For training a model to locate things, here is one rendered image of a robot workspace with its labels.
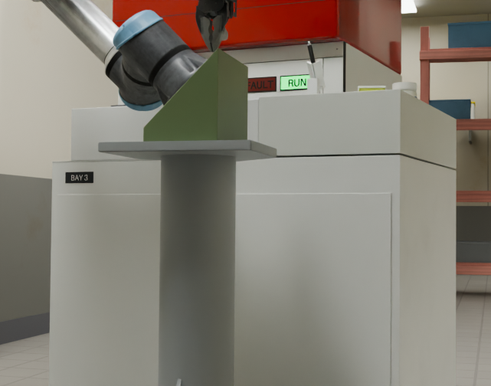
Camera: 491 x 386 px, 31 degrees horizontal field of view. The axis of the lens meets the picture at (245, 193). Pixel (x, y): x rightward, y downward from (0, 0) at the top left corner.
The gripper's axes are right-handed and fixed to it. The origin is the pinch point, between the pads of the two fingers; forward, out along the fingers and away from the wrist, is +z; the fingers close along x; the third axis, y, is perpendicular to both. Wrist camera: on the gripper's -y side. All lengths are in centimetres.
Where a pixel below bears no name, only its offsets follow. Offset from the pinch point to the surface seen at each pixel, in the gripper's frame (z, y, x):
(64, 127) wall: -12, 242, 223
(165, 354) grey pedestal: 72, -39, -10
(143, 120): 18.7, -4.0, 17.4
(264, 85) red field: 1, 58, 11
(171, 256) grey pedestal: 52, -40, -11
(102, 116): 17.0, -4.0, 30.1
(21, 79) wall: -33, 191, 215
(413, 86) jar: 6, 46, -40
